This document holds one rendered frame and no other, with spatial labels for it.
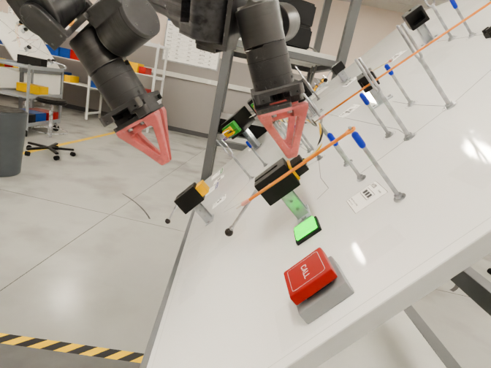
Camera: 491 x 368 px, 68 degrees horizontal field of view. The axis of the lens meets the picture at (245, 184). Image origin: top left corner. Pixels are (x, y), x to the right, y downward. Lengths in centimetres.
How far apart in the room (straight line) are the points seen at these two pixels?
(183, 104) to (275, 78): 795
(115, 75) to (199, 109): 782
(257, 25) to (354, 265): 31
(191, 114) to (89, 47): 787
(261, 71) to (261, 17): 7
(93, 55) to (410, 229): 44
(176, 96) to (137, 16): 798
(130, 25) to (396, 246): 39
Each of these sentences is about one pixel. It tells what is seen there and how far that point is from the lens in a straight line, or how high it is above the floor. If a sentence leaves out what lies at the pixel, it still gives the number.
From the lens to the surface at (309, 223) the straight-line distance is 52.
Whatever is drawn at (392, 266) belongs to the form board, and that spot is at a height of 114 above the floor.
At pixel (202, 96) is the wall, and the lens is 833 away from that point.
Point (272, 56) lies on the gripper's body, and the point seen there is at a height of 132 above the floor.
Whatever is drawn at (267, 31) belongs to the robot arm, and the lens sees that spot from 50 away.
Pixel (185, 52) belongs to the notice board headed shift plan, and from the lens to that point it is 842.
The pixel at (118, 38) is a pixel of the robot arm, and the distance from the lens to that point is 51.
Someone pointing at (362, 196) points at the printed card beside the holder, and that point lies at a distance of 52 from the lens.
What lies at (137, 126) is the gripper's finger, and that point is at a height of 119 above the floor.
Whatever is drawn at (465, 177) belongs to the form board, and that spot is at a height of 123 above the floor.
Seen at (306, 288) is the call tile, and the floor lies 110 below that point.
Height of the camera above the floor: 127
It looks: 15 degrees down
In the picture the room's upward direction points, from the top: 12 degrees clockwise
